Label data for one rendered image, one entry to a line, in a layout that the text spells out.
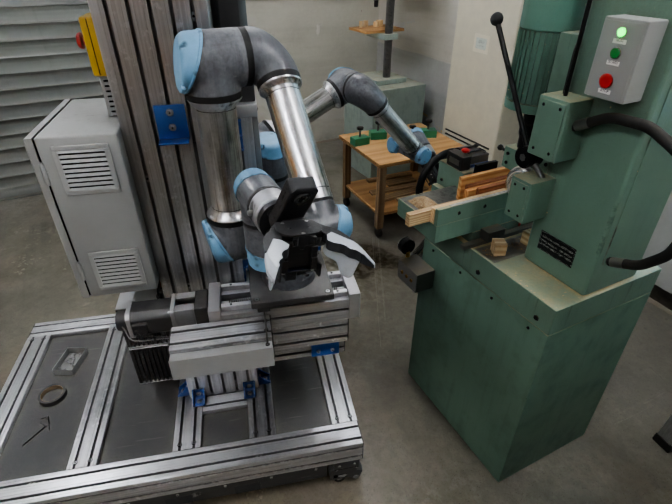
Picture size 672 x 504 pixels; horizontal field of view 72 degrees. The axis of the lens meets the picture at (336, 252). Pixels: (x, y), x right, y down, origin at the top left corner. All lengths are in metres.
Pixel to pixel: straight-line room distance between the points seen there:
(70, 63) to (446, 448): 3.45
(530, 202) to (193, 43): 0.91
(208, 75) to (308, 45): 3.41
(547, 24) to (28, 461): 2.01
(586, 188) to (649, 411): 1.28
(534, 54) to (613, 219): 0.49
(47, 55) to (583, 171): 3.49
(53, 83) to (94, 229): 2.74
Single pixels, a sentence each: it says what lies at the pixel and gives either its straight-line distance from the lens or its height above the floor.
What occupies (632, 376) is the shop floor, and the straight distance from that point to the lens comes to 2.52.
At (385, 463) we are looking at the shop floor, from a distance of 1.90.
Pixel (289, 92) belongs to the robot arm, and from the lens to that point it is 1.01.
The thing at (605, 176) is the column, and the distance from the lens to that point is 1.31.
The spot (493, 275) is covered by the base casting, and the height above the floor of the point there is 0.77.
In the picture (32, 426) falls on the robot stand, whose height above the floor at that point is 0.21.
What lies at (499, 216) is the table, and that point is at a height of 0.87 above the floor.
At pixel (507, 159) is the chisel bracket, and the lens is 1.61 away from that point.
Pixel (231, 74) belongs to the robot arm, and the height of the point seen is 1.39.
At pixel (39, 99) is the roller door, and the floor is 0.69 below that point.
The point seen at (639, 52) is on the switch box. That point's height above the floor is 1.42.
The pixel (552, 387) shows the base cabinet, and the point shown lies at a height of 0.45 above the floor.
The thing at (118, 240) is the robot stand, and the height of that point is 0.94.
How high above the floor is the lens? 1.60
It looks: 33 degrees down
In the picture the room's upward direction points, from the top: straight up
